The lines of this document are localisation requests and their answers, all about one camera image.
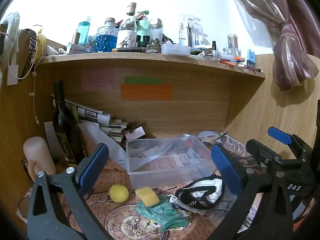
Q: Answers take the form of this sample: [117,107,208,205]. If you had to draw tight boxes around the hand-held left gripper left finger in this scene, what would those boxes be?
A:
[27,142,110,240]

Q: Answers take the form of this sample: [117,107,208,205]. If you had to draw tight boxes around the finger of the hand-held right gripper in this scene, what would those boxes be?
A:
[267,126,302,147]
[245,139,284,168]

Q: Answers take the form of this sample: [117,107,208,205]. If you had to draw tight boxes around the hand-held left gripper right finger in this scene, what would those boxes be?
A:
[211,143,293,240]

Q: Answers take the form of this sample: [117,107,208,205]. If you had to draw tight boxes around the black and white underwear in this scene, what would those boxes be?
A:
[170,174,226,212]

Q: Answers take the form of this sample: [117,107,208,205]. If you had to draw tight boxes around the yellow soft ball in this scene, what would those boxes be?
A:
[109,184,129,203]

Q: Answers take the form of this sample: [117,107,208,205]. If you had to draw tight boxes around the clear plastic container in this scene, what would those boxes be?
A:
[126,135,216,188]

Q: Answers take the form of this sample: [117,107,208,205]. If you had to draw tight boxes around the yellow sponge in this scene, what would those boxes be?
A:
[135,186,160,207]

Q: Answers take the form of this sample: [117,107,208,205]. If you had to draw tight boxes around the green cloth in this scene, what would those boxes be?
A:
[134,195,191,232]

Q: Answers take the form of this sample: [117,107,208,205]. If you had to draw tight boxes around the dark wine bottle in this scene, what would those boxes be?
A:
[52,80,84,164]

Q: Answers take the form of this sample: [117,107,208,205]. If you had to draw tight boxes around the pile of newspapers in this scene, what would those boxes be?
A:
[51,94,148,147]

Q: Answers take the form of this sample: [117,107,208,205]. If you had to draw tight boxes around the small bowl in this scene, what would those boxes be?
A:
[129,140,152,157]

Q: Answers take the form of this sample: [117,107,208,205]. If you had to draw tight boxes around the small white card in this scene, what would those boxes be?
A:
[124,127,146,140]

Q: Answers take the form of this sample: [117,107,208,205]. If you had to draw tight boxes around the beige cylinder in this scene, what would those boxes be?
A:
[23,136,57,182]

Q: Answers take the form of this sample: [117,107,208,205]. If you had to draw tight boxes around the printed clock tablecloth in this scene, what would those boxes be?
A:
[16,130,266,240]

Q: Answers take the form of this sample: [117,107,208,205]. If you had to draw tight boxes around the blue and white box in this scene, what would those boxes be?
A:
[246,49,256,68]

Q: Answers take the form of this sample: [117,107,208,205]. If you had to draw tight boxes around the pink sticky note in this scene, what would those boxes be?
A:
[81,69,115,92]

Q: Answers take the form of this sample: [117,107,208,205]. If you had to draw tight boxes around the orange sticky note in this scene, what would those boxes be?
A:
[120,84,173,101]

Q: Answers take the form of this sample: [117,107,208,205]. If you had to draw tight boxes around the green sticky note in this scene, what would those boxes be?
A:
[124,76,162,85]

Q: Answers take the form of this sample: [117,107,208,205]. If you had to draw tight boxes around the glass jar with lid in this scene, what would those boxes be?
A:
[223,33,242,57]

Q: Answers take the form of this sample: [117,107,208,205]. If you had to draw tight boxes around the striped mauve curtain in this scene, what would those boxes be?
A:
[224,0,320,91]

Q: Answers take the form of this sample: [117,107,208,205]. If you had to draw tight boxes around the wooden shelf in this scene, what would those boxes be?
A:
[37,51,266,81]

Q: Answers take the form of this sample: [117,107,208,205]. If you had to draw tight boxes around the white red carton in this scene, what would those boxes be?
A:
[67,42,95,54]

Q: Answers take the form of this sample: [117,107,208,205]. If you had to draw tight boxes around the dark pen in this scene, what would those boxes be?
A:
[112,47,147,53]

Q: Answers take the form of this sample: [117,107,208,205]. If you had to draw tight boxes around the white paper tag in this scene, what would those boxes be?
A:
[7,64,19,86]

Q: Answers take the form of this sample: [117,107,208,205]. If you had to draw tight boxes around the glass bottle with blue net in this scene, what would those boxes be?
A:
[96,17,118,53]

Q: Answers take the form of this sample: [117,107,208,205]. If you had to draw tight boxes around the small clear plastic box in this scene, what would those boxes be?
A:
[161,43,191,56]

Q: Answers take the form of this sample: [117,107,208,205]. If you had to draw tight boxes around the black lace band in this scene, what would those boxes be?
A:
[19,29,38,80]

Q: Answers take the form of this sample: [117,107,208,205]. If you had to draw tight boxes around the yellow foam piece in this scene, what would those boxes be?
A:
[35,34,47,64]

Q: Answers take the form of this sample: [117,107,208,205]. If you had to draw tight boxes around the blue liquid bottle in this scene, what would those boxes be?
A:
[78,16,91,44]

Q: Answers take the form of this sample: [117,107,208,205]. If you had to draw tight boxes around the clear blister package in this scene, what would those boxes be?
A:
[179,14,207,47]

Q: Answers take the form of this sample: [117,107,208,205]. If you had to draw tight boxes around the clear labelled wine bottle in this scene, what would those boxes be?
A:
[117,2,138,48]

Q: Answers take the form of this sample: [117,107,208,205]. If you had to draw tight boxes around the mint green bottle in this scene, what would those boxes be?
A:
[136,10,151,47]

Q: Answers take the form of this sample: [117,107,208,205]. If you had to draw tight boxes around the clear glass jar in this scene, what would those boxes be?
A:
[149,18,163,46]

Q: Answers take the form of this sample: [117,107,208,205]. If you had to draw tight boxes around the white fluffy cloth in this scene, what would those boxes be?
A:
[0,12,21,64]

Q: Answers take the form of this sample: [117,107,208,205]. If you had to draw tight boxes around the orange handled scissors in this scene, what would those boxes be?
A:
[219,58,245,67]

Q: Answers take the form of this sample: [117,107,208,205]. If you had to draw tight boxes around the white earphone cable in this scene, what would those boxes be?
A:
[7,24,43,125]

